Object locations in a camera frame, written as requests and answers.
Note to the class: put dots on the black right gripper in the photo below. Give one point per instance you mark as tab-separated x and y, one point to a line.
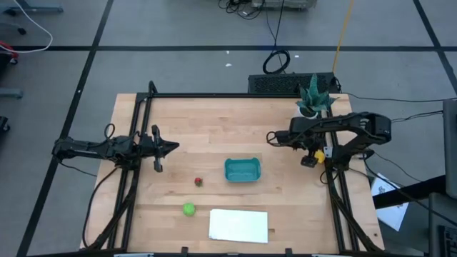
303	148

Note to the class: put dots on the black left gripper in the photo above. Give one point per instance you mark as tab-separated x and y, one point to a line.
153	146

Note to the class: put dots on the grey desk foot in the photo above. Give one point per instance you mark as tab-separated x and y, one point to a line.
35	9

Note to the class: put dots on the teal plastic tupperware container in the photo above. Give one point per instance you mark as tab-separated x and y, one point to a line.
242	170

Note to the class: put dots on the black table clamp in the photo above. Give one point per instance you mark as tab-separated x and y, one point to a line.
288	251
184	250

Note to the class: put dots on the black keyboard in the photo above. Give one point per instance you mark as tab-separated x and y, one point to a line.
449	242

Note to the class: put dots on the silver aluminium strip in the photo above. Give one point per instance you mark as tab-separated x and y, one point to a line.
134	255
330	255

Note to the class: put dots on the grey desk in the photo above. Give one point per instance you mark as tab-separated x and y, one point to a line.
442	214

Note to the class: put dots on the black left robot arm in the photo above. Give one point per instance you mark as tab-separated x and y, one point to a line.
89	148

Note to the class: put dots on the red object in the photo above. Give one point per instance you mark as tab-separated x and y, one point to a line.
7	48

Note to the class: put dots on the white printed sheet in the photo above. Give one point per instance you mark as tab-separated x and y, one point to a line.
391	210

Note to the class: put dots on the black vented computer case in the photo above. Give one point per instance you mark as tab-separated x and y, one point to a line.
278	84

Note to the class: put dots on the snake plant in white pot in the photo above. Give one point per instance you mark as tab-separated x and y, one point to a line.
314	101

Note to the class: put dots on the green toy cabbage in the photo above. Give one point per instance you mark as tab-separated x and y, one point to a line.
189	209

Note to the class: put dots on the grey equipment box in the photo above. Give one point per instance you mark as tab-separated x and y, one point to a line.
283	3

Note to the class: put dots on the yellow toy lemon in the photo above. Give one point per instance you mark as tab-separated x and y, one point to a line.
319	156

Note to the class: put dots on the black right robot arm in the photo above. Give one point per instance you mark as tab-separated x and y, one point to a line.
357	123

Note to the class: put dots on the silver arm base bracket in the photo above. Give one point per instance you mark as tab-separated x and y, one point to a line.
327	152

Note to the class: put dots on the grey raised desk panel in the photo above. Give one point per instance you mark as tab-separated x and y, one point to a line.
450	150

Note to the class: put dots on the red toy strawberry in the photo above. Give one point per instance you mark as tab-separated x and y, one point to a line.
198	182

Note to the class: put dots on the black aluminium table frame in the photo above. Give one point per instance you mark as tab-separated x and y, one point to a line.
232	95

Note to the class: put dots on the white paper towel stack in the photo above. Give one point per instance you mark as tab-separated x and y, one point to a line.
238	225

